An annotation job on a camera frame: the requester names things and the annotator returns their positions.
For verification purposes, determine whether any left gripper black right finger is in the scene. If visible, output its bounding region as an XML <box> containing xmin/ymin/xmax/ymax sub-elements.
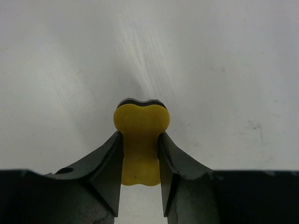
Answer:
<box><xmin>158</xmin><ymin>133</ymin><xmax>213</xmax><ymax>217</ymax></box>

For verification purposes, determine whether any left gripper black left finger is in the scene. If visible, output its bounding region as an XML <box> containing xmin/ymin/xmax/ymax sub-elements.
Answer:
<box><xmin>45</xmin><ymin>131</ymin><xmax>123</xmax><ymax>217</ymax></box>

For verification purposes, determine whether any yellow black whiteboard eraser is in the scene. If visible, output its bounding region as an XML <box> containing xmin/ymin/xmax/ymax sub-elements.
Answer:
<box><xmin>114</xmin><ymin>98</ymin><xmax>170</xmax><ymax>186</ymax></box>

